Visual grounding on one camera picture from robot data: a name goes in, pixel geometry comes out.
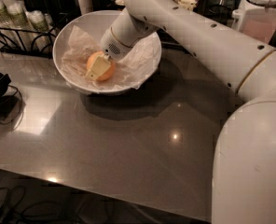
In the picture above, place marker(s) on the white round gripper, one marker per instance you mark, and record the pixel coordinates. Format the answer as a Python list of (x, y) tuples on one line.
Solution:
[(111, 47)]

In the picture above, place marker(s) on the orange fruit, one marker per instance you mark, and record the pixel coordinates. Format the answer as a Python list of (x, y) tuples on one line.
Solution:
[(110, 72)]

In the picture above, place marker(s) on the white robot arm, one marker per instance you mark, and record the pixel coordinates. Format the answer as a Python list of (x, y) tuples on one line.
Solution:
[(244, 173)]

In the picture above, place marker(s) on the white bowl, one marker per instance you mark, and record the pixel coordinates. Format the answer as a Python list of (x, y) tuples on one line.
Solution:
[(100, 20)]

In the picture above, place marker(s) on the white paper liner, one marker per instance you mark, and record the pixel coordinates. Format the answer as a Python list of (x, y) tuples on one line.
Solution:
[(130, 73)]

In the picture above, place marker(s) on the paper cup stack right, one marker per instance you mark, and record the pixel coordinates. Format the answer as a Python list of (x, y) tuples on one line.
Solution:
[(37, 19)]

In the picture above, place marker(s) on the paper cup stack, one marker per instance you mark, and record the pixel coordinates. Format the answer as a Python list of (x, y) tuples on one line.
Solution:
[(5, 20), (37, 19), (18, 16)]

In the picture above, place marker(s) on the white cylinder container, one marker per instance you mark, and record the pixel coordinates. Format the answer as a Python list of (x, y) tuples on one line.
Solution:
[(85, 6)]

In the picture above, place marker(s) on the paper cup stack middle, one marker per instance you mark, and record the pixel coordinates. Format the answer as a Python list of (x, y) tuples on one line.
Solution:
[(18, 16)]

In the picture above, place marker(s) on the paper cup stack left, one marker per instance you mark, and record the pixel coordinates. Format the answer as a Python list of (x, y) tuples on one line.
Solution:
[(5, 20)]

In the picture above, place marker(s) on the black wire cup rack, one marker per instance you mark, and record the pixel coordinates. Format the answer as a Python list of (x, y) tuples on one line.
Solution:
[(31, 42)]

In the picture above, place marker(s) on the black wire basket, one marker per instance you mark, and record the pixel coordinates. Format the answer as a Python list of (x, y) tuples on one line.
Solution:
[(219, 13)]

